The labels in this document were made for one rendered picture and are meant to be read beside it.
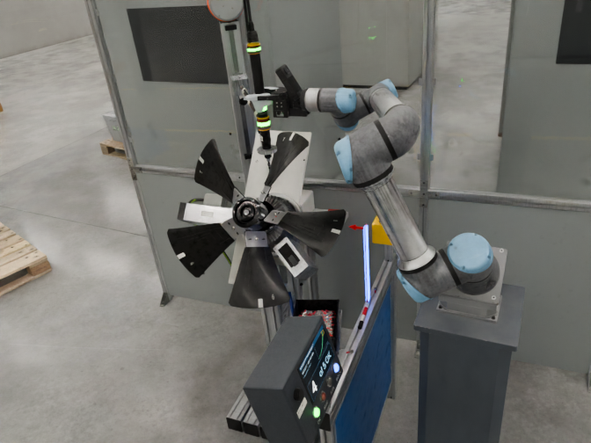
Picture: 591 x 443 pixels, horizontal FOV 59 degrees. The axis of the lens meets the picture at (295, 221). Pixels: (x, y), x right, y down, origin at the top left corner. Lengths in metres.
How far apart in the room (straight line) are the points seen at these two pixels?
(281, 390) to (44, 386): 2.37
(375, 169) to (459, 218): 1.26
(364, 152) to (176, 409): 1.98
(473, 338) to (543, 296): 1.13
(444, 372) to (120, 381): 1.97
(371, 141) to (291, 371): 0.60
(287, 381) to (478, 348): 0.73
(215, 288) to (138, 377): 0.70
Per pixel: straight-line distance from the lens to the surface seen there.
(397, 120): 1.37
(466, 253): 1.51
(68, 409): 3.21
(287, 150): 1.99
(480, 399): 1.88
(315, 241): 1.86
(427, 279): 1.51
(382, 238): 2.12
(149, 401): 3.05
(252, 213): 1.94
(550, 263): 2.67
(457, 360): 1.79
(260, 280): 1.94
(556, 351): 2.99
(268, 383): 1.22
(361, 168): 1.36
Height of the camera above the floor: 2.12
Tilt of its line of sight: 29 degrees down
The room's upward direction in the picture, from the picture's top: 6 degrees counter-clockwise
